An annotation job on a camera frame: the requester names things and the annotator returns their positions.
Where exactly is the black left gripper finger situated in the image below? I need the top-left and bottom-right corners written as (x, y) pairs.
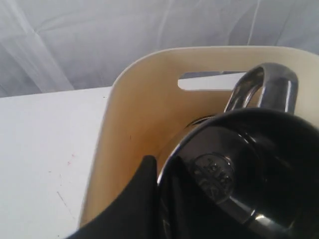
top-left (68, 155), bottom-right (159, 239)

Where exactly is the cream bin with circle mark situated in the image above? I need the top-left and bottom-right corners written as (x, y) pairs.
top-left (79, 46), bottom-right (319, 227)

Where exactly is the steel mug with solid handle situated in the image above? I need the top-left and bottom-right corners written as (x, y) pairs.
top-left (157, 63), bottom-right (319, 239)

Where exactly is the white backdrop curtain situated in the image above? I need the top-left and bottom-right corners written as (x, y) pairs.
top-left (0, 0), bottom-right (319, 97)

